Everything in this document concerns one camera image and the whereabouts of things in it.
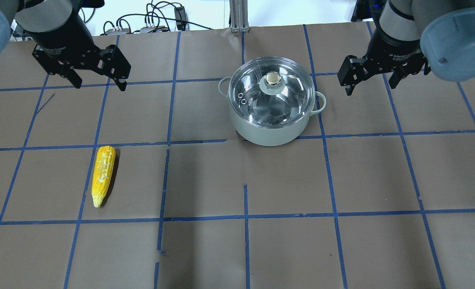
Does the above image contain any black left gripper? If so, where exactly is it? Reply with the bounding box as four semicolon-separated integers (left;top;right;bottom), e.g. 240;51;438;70
32;14;131;92

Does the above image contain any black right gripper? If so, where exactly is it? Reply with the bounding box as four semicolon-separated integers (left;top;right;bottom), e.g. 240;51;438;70
338;31;428;96

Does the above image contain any yellow corn cob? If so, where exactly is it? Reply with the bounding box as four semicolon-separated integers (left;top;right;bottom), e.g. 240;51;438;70
91;146;116;208

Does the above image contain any glass pot lid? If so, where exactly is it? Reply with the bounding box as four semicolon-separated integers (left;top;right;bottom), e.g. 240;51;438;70
221;56;316;129

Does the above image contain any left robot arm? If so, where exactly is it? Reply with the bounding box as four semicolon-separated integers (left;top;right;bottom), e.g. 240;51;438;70
0;0;131;91

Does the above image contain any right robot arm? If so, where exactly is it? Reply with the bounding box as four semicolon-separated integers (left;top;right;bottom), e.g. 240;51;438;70
338;0;475;96

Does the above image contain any pale green steel pot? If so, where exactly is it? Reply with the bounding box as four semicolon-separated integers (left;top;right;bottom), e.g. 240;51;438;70
218;56;327;147

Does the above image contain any small usb hub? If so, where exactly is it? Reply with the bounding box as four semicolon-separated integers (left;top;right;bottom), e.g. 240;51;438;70
103;27;131;35
139;25;170;34

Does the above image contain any aluminium frame post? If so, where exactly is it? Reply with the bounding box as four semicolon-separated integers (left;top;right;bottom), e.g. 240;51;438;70
229;0;250;33

